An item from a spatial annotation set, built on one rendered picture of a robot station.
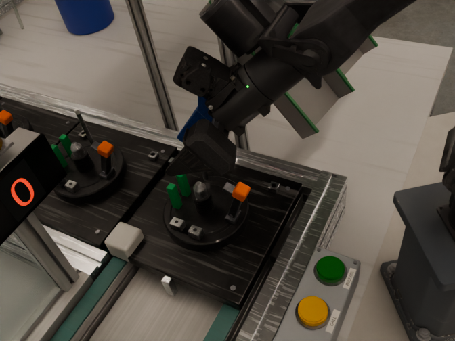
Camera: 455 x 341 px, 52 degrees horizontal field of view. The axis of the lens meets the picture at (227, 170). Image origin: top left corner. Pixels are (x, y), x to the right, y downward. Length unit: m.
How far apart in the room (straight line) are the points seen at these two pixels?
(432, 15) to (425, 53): 1.90
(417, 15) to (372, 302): 2.53
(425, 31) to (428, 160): 2.06
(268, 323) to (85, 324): 0.28
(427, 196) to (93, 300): 0.51
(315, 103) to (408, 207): 0.31
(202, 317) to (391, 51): 0.84
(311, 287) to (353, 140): 0.42
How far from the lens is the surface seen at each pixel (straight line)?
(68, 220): 0.85
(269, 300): 0.69
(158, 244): 0.76
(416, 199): 0.67
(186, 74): 0.52
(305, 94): 0.87
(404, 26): 3.06
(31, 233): 0.68
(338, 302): 0.69
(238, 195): 0.66
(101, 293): 0.77
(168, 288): 0.74
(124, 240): 0.76
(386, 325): 0.79
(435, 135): 1.06
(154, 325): 0.75
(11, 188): 0.57
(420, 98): 1.15
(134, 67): 1.35
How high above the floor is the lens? 1.57
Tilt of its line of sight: 47 degrees down
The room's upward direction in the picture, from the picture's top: 12 degrees counter-clockwise
